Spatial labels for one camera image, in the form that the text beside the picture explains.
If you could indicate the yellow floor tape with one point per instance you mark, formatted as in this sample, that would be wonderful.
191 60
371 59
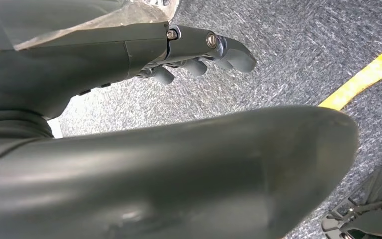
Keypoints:
359 80

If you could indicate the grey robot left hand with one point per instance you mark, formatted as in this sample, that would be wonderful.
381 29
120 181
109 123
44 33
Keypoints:
145 184

